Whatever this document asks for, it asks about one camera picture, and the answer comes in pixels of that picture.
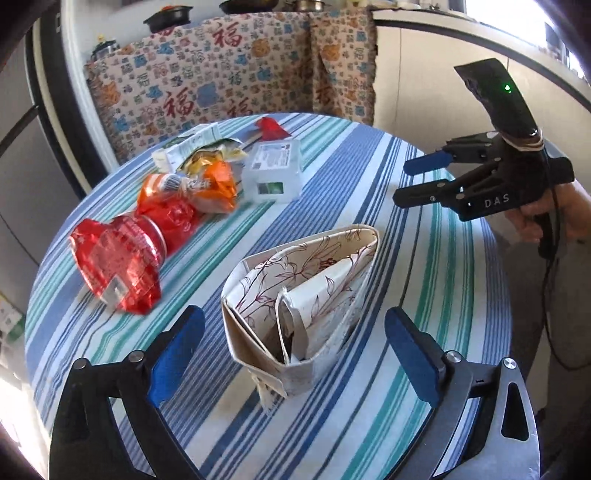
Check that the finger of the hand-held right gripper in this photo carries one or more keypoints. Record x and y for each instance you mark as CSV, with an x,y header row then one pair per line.
x,y
427,162
415,194

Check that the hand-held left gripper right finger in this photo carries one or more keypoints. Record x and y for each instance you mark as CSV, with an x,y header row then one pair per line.
x,y
413,355

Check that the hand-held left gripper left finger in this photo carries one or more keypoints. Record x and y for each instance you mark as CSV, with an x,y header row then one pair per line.
x,y
178,355

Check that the red plastic snack wrapper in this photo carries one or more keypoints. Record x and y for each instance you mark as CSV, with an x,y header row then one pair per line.
x,y
120,258

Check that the floral paper bag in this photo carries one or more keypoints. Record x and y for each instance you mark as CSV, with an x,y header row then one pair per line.
x,y
323,263

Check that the white translucent plastic box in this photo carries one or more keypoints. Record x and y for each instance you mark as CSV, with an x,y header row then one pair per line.
x,y
272,161

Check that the small red packet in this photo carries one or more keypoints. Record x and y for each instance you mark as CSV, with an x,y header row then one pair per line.
x,y
272,129

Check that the orange and white snack wrapper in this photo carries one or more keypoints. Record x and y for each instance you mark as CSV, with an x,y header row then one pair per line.
x,y
217,184

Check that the yellow green snack bag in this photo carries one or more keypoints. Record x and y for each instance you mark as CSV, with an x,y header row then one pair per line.
x,y
203,159

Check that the white green milk carton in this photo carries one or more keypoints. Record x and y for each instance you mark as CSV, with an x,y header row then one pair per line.
x,y
178,150

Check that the person's right hand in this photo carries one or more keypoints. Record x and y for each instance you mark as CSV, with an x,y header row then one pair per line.
x,y
572,207

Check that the blue green striped tablecloth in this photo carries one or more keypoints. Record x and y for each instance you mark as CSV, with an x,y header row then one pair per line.
x,y
415,258

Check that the printed patterned blanket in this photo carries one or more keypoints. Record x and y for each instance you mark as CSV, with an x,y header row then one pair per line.
x,y
207,78
341,60

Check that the person's grey clothing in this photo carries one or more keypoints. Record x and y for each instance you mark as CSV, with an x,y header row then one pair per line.
x,y
572,304

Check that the green printed box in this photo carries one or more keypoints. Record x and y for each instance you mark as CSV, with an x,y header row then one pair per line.
x,y
10,327

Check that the steel pot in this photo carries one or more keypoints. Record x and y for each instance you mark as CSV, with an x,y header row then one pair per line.
x,y
307,4

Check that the dark frying pan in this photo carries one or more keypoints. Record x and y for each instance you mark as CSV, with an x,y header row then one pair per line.
x,y
247,5

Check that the black bowl with lid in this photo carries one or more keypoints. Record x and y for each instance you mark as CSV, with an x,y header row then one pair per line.
x,y
168,18

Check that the small dark pot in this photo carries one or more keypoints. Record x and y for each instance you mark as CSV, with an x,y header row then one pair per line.
x,y
104,48

